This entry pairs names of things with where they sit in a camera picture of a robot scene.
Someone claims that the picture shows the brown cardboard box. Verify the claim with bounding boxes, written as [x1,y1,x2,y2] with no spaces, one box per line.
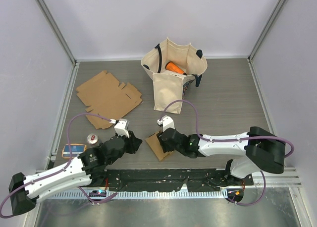
[145,130,174,162]

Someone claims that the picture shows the cardboard sheet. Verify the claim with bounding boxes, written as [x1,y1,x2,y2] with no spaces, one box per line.
[76,70,142,120]

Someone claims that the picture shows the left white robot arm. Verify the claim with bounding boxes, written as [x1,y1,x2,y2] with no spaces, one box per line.
[9,131,142,216]

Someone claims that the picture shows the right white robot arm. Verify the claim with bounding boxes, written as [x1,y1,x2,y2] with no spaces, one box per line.
[157,126,286,185]

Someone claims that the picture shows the yellow blue snack box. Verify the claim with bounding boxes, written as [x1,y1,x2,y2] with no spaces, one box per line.
[61,143,87,159]

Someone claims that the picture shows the silver blue drink can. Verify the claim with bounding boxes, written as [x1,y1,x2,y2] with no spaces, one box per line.
[87,133,99,145]

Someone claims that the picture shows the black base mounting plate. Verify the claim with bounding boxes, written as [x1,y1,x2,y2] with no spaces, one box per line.
[104,169,254,192]

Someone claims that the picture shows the beige canvas tote bag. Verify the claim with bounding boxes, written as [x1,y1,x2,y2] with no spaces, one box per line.
[141,38,208,114]

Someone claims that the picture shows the orange bottle in bag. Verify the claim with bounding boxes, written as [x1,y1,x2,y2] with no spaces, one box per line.
[165,61,187,75]

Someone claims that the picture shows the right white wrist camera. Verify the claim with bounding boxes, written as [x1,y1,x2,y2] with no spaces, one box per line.
[157,115,175,132]

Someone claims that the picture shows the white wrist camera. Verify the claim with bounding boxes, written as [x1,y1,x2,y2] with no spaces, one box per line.
[157,115,175,132]
[114,118,130,138]

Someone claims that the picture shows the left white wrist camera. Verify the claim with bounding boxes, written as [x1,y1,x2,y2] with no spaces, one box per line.
[114,118,130,138]

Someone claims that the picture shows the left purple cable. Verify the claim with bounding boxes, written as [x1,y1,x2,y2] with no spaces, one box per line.
[0,113,119,218]

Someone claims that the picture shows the slotted cable duct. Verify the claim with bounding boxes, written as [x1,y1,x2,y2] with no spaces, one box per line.
[49,188,227,200]

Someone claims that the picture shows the left aluminium frame post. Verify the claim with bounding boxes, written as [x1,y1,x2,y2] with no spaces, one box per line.
[29,0,80,66]

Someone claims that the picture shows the aluminium frame post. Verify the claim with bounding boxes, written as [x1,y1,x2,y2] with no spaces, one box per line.
[29,0,80,66]
[247,0,294,63]

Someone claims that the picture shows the right aluminium frame post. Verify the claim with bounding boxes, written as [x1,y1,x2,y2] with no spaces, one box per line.
[247,0,294,63]

